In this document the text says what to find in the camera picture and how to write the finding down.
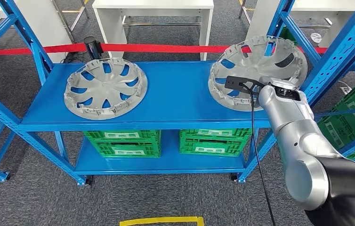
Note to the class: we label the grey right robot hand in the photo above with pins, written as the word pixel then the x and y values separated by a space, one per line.
pixel 285 60

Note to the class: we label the grey plastic hubcap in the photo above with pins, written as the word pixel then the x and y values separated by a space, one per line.
pixel 105 89
pixel 252 62

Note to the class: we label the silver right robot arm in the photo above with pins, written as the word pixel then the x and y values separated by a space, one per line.
pixel 296 124

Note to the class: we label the white floor socket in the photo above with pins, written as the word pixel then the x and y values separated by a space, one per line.
pixel 346 87

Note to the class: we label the red barrier tape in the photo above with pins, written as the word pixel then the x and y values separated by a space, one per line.
pixel 165 48

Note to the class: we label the white table with chrome bar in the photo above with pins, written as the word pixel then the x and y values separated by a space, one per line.
pixel 112 31

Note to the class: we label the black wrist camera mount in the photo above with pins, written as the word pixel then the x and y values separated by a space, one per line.
pixel 233 82

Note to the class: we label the black barrier post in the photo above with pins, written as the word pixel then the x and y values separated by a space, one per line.
pixel 91 46

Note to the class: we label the chrome metal stool frame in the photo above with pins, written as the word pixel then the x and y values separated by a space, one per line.
pixel 71 18

